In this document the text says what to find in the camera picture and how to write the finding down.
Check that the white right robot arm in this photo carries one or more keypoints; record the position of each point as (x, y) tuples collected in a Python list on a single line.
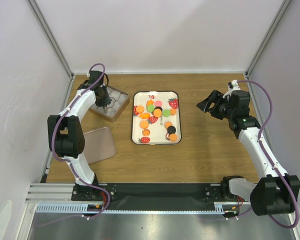
[(276, 191)]

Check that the green macaron cookie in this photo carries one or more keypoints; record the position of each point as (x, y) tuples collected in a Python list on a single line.
[(150, 108), (166, 113)]

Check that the green macaron cookie right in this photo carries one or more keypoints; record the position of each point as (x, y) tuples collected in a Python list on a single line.
[(166, 113)]

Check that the orange waffle round cookie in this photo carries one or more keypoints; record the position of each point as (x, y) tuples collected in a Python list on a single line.
[(157, 113)]

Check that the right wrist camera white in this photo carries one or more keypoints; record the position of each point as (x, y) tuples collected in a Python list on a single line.
[(233, 86)]

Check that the orange round cookie far left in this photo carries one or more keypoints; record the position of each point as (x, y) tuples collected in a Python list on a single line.
[(139, 109)]

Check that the black sandwich cookie centre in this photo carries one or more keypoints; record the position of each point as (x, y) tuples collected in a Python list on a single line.
[(158, 107)]

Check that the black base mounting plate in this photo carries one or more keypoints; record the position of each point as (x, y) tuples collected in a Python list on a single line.
[(167, 197)]

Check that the pink macaron cookie top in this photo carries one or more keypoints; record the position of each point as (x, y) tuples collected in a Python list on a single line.
[(158, 103)]

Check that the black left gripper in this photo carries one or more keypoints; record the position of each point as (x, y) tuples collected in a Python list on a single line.
[(106, 101)]

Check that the aluminium frame rail front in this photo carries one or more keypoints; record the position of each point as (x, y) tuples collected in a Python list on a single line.
[(68, 198)]

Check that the brown cookie tin box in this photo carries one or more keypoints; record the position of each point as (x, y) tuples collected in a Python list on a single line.
[(119, 101)]

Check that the orange waffle cookie left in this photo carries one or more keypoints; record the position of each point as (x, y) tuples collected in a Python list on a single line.
[(144, 124)]

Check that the orange cookie upper right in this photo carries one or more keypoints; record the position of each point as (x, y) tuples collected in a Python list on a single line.
[(173, 111)]

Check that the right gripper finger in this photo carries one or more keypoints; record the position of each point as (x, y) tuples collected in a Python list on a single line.
[(204, 105), (216, 99)]

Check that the green macaron cookie left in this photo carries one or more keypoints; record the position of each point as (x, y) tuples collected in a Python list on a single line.
[(150, 108)]

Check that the brown tin lid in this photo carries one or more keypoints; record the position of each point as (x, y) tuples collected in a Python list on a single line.
[(99, 145)]

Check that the white strawberry print tray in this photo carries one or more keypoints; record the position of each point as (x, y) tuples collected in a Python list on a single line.
[(157, 125)]

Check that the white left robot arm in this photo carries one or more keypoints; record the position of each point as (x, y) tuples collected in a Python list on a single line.
[(65, 134)]

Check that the orange star cookie top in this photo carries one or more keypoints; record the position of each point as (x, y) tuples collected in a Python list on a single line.
[(150, 102)]

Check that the orange flower shaped cookie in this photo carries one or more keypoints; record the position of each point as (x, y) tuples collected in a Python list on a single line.
[(146, 132)]

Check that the black sandwich cookie lower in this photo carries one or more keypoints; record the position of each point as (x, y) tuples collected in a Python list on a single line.
[(171, 129)]

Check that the black sandwich cookie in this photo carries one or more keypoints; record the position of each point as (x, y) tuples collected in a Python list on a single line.
[(171, 129), (158, 107)]

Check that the orange cookie bottom right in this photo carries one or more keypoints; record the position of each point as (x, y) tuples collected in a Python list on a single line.
[(173, 137)]

